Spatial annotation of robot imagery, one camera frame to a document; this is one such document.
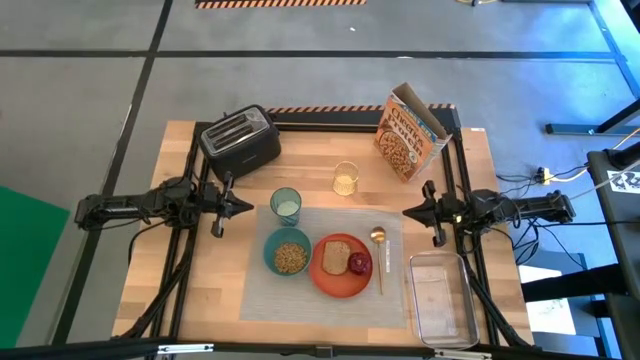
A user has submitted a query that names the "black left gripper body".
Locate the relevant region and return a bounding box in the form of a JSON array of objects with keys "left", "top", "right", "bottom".
[{"left": 199, "top": 171, "right": 239, "bottom": 239}]

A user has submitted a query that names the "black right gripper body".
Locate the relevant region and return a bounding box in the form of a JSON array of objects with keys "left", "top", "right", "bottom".
[{"left": 422, "top": 179, "right": 469, "bottom": 248}]

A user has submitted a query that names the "gold metal spoon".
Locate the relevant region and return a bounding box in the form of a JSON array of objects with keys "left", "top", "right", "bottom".
[{"left": 369, "top": 225, "right": 388, "bottom": 296}]

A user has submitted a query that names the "teal drinking glass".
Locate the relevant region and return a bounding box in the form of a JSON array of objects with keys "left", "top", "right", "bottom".
[{"left": 269, "top": 186, "right": 303, "bottom": 227}]

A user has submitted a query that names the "teal round bowl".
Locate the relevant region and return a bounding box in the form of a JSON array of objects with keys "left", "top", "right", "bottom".
[{"left": 262, "top": 227, "right": 313, "bottom": 277}]

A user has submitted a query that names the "orange Cheerios Protein cereal box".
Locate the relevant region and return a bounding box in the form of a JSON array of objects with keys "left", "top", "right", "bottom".
[{"left": 373, "top": 82, "right": 454, "bottom": 184}]

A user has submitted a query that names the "dark red apple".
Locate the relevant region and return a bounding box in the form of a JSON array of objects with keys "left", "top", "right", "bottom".
[{"left": 347, "top": 251, "right": 373, "bottom": 277}]

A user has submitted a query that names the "brown toast slice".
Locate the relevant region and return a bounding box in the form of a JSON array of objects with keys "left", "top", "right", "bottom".
[{"left": 321, "top": 240, "right": 352, "bottom": 276}]

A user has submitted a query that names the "black two-slot toaster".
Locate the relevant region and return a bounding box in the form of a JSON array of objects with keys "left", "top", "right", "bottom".
[{"left": 197, "top": 103, "right": 283, "bottom": 184}]

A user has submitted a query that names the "cereal heap in bowl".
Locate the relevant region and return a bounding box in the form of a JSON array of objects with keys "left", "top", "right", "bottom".
[{"left": 273, "top": 242, "right": 308, "bottom": 275}]

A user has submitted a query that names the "clear ribbed glass cup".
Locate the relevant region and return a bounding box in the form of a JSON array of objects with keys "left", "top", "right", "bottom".
[{"left": 332, "top": 160, "right": 360, "bottom": 197}]

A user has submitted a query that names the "clear rectangular plastic container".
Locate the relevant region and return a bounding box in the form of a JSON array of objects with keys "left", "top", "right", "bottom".
[{"left": 408, "top": 251, "right": 480, "bottom": 350}]

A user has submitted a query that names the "orange round plate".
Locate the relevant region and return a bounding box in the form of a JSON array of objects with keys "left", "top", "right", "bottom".
[{"left": 308, "top": 232, "right": 374, "bottom": 300}]

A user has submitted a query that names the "grey woven placemat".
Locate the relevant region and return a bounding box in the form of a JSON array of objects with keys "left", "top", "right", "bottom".
[{"left": 238, "top": 205, "right": 407, "bottom": 330}]

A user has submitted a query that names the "short orange black hazard tape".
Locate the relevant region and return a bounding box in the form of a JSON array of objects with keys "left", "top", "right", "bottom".
[{"left": 264, "top": 103, "right": 456, "bottom": 114}]

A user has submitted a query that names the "white floor paper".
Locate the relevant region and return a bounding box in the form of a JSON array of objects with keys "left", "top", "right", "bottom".
[{"left": 519, "top": 264, "right": 577, "bottom": 336}]

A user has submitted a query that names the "black stand base leg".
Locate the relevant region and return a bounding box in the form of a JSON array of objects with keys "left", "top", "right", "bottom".
[{"left": 544, "top": 97, "right": 640, "bottom": 136}]

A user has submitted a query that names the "black equipment cart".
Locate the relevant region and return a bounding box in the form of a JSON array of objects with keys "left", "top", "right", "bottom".
[{"left": 587, "top": 142, "right": 640, "bottom": 360}]

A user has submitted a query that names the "white printed cart sticker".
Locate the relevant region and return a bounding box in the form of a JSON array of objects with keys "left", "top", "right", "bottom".
[{"left": 606, "top": 169, "right": 640, "bottom": 196}]

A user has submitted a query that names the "green floor mat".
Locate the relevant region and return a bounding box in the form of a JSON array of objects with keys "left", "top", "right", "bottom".
[{"left": 0, "top": 185, "right": 71, "bottom": 350}]

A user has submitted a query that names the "long orange black hazard tape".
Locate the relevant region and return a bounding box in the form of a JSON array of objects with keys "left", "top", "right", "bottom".
[{"left": 194, "top": 0, "right": 368, "bottom": 10}]

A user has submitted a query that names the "black aluminium table frame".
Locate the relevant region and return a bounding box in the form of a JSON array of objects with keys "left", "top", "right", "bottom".
[{"left": 119, "top": 107, "right": 532, "bottom": 351}]

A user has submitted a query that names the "black floor cable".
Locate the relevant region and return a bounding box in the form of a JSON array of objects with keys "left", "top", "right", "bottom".
[{"left": 519, "top": 212, "right": 640, "bottom": 266}]

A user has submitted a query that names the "black front frame bar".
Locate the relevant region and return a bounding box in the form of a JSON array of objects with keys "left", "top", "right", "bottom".
[{"left": 0, "top": 337, "right": 640, "bottom": 360}]

